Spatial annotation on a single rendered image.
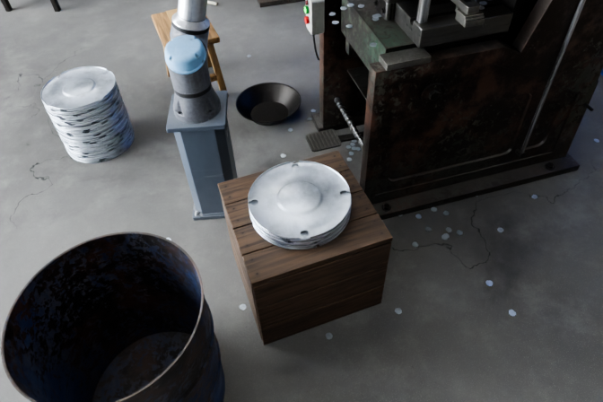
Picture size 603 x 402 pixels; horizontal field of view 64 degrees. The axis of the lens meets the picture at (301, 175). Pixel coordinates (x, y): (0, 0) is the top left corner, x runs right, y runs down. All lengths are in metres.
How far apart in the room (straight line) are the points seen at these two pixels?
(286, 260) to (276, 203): 0.17
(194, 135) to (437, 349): 1.00
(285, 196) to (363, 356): 0.54
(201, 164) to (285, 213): 0.45
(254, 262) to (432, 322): 0.63
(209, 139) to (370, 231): 0.60
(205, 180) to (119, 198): 0.45
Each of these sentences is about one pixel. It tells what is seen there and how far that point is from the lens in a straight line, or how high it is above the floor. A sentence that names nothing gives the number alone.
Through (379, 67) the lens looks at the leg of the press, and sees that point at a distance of 1.46.
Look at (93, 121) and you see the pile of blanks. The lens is 2.11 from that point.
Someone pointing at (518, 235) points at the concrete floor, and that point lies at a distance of 1.92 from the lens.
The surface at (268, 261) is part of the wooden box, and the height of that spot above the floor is 0.35.
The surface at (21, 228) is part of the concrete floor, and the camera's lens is 2.12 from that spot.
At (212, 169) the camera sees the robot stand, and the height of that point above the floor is 0.25.
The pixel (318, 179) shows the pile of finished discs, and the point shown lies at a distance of 1.42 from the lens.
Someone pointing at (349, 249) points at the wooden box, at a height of 0.35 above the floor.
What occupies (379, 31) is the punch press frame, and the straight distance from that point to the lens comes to 1.59.
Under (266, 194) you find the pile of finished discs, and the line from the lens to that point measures 1.39.
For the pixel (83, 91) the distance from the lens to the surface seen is 2.14.
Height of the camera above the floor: 1.42
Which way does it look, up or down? 46 degrees down
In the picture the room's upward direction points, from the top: 2 degrees counter-clockwise
